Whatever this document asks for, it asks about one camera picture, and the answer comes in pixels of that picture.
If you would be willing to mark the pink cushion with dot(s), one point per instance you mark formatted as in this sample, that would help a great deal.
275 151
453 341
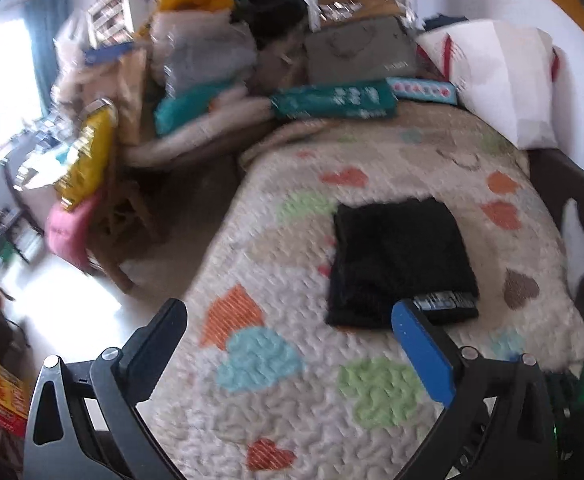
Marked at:
66 231

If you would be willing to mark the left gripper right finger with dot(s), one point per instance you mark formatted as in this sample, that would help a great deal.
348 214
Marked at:
433 355

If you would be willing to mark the grey handbag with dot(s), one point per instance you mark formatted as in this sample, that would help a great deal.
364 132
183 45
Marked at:
362 50

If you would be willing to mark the heart-patterned quilted bedspread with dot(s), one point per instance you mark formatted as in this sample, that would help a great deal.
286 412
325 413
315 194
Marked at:
289 368

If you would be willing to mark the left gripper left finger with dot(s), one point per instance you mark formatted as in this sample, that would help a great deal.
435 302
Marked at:
148 351

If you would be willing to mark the light blue shapes toy box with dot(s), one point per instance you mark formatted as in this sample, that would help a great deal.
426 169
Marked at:
423 90

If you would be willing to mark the white pillow with red print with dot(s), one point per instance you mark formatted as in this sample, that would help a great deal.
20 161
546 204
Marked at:
503 73

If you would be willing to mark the black pants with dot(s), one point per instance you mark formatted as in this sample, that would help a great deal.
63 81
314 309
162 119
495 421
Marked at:
387 252

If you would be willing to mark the teal wipes package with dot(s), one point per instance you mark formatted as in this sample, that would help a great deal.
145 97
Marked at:
372 99

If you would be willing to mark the white sock foot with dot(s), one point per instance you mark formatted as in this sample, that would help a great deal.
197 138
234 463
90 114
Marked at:
572 232

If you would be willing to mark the folded beige blankets stack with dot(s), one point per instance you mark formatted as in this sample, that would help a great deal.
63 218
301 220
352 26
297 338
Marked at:
202 60

